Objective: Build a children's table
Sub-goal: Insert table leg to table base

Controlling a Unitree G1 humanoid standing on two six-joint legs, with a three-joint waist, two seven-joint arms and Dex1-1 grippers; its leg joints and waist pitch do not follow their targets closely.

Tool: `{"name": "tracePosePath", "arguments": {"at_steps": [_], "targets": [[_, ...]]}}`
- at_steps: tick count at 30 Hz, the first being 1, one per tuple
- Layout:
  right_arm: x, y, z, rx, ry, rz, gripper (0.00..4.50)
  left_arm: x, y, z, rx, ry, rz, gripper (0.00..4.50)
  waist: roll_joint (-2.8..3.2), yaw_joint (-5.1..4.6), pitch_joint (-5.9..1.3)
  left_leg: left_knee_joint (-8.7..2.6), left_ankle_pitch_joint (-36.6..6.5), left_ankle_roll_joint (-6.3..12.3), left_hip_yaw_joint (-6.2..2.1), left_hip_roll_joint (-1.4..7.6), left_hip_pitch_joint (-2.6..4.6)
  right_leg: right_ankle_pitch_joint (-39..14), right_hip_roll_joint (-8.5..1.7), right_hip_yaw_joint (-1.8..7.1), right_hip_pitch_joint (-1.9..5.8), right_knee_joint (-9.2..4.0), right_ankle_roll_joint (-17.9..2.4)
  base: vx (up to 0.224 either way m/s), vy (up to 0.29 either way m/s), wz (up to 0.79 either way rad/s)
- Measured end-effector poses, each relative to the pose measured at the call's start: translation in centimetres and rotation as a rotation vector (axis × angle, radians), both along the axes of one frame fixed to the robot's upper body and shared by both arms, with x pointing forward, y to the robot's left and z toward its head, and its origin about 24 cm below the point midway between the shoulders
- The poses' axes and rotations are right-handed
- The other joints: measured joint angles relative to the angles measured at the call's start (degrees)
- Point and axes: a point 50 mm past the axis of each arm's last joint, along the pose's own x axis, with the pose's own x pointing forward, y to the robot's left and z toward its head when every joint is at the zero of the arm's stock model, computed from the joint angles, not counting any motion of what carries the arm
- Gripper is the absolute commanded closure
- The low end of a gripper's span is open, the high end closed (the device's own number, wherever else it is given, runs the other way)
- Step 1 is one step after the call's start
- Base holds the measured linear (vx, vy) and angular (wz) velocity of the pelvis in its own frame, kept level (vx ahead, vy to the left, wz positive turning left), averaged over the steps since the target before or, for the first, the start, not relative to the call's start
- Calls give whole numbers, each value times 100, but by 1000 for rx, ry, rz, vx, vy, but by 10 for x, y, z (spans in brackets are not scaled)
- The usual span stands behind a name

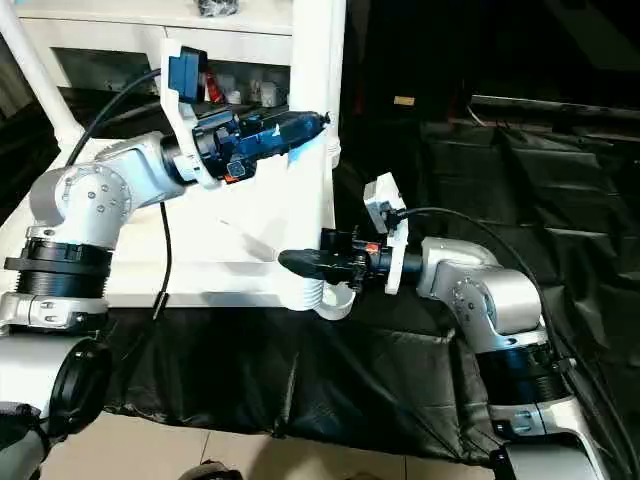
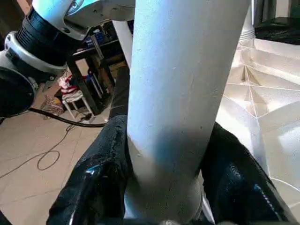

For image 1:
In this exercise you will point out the dark bundle on cabinet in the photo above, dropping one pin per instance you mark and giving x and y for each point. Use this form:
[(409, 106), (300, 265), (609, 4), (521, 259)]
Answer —
[(217, 6)]

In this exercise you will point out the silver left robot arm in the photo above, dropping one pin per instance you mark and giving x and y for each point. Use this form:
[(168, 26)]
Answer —
[(100, 200)]

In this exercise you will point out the red bottle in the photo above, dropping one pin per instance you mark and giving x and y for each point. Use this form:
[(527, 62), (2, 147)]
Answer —
[(212, 90)]

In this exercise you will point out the white plastic table leg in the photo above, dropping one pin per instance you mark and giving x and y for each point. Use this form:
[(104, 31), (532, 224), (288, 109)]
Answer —
[(315, 60), (35, 75), (336, 75)]

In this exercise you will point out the white plastic table top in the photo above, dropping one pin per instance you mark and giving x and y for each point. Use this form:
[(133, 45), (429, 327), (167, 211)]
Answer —
[(225, 240)]

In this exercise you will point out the black table mat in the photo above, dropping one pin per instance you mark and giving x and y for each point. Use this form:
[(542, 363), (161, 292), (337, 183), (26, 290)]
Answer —
[(300, 370)]

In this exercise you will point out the white glass-door cabinet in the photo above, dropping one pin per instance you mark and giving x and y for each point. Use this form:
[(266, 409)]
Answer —
[(150, 30)]

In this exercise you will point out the dark long bar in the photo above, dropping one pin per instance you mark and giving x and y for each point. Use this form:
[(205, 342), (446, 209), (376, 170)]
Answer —
[(550, 107)]

